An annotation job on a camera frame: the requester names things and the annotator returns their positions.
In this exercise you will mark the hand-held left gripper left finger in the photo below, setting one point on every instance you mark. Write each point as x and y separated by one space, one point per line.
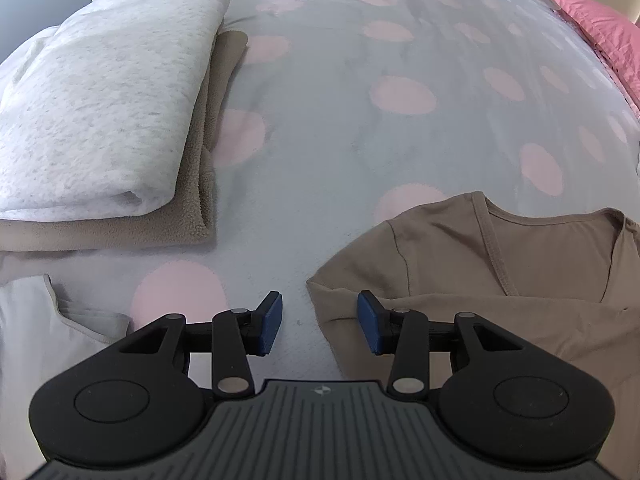
270 322

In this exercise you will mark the pink pillow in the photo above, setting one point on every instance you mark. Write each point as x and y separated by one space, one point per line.
600 25

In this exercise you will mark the grey pink-dotted bed sheet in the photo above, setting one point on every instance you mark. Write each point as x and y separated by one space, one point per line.
350 135

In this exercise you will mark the folded white-grey sweater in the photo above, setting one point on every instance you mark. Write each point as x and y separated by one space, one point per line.
100 110

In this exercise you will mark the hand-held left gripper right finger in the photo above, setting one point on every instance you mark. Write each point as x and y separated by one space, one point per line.
369 322

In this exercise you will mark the taupe shirt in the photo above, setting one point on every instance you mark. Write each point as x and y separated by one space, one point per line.
500 285

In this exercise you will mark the folded light grey shirt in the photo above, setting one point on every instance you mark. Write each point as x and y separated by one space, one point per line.
30 320

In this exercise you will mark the folded taupe fleece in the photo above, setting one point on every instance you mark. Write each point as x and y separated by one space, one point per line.
150 227

